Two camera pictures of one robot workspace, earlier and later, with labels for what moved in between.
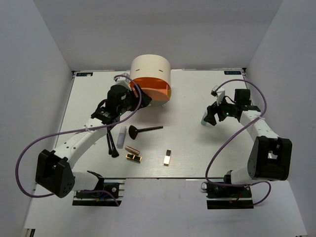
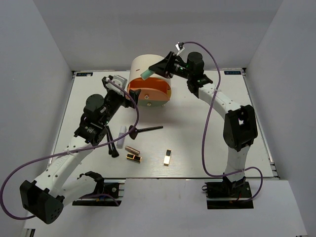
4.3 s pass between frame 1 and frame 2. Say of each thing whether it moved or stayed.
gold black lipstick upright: stayed
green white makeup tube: moved
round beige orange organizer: stayed
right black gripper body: moved
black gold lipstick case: stayed
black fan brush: stayed
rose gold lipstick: stayed
